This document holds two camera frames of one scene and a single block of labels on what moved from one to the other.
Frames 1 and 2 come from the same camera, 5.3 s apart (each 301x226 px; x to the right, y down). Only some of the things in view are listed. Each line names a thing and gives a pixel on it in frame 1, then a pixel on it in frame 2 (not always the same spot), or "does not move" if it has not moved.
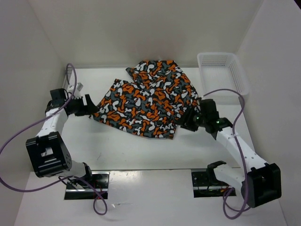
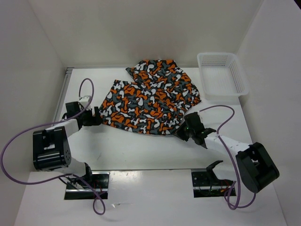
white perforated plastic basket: [219, 70] does not move
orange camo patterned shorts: [160, 97] does not move
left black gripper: [89, 109] -> [94, 120]
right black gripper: [188, 125] -> [179, 132]
